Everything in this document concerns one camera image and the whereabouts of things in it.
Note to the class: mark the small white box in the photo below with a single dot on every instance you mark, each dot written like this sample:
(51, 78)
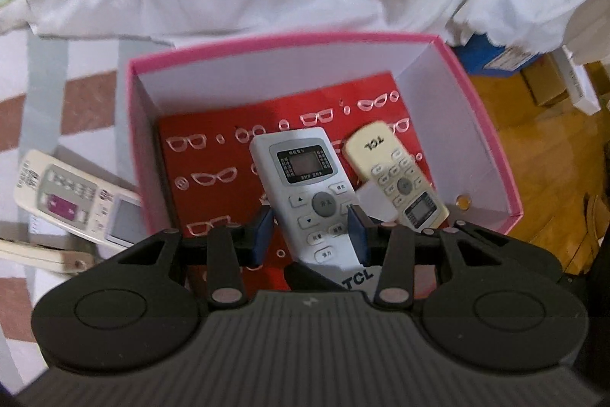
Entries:
(374, 202)

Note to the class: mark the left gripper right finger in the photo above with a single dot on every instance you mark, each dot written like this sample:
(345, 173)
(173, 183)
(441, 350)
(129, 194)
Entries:
(387, 247)

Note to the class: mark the cream Qunda remote purple buttons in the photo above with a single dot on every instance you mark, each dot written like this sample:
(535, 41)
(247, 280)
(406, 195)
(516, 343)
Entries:
(91, 208)

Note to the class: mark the red glasses-print card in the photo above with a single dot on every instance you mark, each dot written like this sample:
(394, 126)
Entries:
(206, 158)

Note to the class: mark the pink cardboard box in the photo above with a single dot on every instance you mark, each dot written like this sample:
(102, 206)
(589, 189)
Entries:
(468, 167)

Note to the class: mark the white flat box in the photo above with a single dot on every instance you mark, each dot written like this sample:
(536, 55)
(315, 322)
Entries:
(579, 86)

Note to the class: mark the white TCL remote with screen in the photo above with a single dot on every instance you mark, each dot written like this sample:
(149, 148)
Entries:
(310, 194)

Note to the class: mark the long cream remote control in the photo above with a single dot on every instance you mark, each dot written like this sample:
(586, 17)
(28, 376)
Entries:
(62, 258)

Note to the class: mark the blue box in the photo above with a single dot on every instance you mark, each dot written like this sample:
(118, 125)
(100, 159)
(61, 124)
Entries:
(479, 57)

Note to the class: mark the cream TCL remote control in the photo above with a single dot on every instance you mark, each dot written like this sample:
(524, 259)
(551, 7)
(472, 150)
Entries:
(378, 156)

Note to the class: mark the brown cardboard box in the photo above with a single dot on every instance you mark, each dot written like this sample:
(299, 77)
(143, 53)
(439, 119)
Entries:
(545, 82)

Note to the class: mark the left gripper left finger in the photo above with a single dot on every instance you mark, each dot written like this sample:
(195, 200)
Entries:
(231, 248)

